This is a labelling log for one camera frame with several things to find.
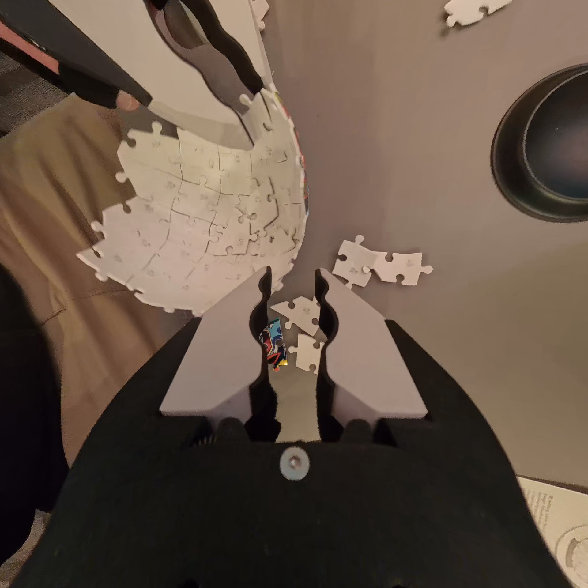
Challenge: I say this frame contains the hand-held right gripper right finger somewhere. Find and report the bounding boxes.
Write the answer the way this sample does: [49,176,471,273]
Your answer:
[315,268,429,442]

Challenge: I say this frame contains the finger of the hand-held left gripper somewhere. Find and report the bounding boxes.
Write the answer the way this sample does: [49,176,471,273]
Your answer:
[51,0,254,151]
[180,0,273,93]

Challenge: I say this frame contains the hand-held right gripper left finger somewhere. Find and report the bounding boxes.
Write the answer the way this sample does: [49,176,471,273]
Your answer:
[160,266,282,442]

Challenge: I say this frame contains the colourful puzzle ball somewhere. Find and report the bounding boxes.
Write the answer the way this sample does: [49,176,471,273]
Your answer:
[76,83,309,315]

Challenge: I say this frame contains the printed paper leaflet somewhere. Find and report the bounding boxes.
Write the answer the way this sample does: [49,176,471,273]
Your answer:
[517,475,588,588]

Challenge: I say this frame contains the black round stand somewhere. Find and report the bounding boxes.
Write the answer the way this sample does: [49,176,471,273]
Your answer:
[491,64,588,223]

